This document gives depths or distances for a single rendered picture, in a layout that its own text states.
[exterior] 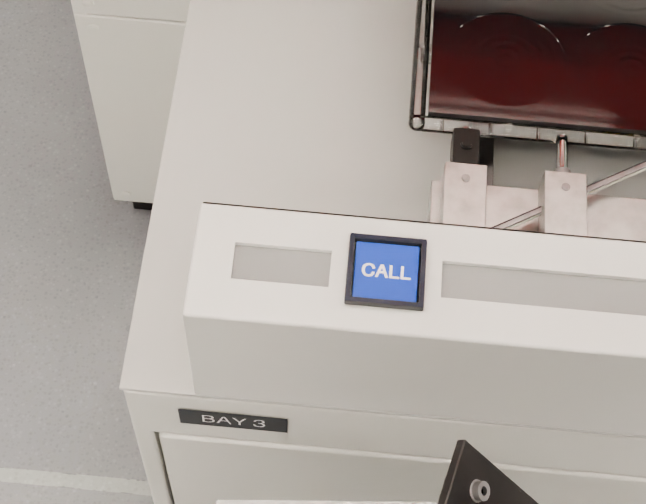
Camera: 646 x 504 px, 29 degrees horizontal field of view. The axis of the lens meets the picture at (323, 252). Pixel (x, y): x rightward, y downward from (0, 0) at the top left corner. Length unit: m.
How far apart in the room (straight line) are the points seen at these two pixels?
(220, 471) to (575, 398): 0.36
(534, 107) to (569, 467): 0.31
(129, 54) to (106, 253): 0.46
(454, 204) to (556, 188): 0.08
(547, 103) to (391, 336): 0.29
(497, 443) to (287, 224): 0.27
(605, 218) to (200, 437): 0.39
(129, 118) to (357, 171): 0.73
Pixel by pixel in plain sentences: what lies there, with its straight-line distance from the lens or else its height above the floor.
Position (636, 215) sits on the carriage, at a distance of 1.05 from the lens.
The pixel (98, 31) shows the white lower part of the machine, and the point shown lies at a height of 0.49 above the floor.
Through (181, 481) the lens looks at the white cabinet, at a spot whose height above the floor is 0.62.
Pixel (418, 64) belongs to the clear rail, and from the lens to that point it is 1.08.
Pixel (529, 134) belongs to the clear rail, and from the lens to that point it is 1.05.
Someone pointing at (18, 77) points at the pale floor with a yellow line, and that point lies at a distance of 2.25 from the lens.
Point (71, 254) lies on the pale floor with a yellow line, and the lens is 2.04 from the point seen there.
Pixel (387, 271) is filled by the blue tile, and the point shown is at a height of 0.96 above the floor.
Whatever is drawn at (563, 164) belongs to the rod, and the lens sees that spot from 1.04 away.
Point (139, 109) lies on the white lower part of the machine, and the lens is 1.77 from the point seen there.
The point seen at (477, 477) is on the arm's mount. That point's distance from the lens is 0.72.
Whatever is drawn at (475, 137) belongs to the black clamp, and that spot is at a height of 0.90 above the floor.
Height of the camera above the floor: 1.74
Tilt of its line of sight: 60 degrees down
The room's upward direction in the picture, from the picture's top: 3 degrees clockwise
